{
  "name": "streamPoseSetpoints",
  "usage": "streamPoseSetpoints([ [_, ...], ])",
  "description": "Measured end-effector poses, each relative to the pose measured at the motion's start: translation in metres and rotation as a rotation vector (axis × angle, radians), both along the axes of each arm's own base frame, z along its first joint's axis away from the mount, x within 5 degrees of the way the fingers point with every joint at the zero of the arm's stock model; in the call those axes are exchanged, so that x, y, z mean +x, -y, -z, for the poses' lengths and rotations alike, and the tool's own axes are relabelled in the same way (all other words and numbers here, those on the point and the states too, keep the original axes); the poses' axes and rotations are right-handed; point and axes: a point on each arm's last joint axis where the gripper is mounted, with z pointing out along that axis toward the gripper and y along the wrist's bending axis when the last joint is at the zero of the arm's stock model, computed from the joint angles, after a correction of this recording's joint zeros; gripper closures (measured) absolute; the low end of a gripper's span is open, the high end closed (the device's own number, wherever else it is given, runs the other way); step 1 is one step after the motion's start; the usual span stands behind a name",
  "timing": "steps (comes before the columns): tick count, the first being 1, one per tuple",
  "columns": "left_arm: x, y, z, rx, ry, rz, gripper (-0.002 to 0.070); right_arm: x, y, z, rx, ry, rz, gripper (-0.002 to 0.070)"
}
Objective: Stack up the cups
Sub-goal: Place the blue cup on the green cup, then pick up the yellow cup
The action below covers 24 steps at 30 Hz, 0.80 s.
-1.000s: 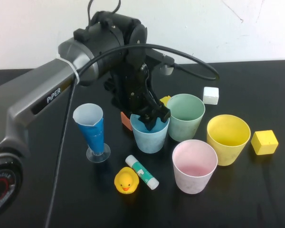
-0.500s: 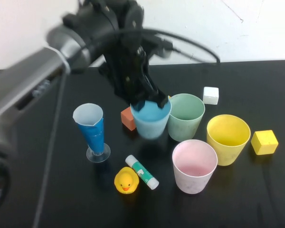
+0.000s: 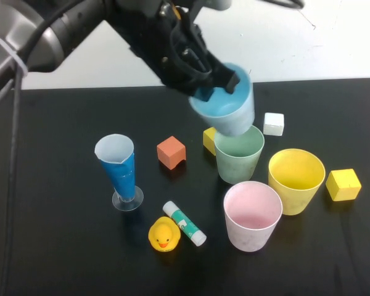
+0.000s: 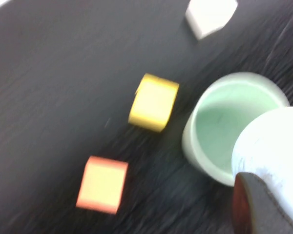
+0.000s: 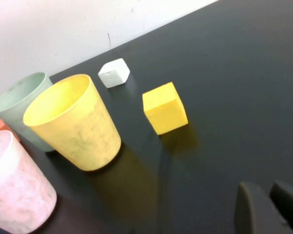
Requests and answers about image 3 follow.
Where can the white cube block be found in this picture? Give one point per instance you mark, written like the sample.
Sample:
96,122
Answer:
273,124

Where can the orange cube block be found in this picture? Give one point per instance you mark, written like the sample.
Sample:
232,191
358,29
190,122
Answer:
171,152

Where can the yellow plastic cup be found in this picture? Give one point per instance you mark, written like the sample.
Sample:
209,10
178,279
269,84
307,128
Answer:
293,200

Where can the yellow rubber duck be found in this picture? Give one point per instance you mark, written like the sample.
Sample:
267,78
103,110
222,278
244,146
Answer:
164,235

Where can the light blue plastic cup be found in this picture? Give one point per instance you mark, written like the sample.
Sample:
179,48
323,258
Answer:
231,120

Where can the white green glue stick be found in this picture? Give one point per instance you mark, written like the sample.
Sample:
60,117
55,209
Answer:
185,223

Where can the chipped yellow cube block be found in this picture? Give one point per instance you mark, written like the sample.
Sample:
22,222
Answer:
209,138

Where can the clear flute glass blue paper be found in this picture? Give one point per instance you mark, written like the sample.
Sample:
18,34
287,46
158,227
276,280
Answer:
120,175

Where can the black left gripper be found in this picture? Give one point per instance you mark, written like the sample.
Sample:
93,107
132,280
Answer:
172,52

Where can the light green plastic cup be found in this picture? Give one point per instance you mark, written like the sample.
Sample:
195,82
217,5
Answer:
237,169

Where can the pink plastic cup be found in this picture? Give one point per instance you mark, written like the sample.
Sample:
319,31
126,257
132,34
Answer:
249,237

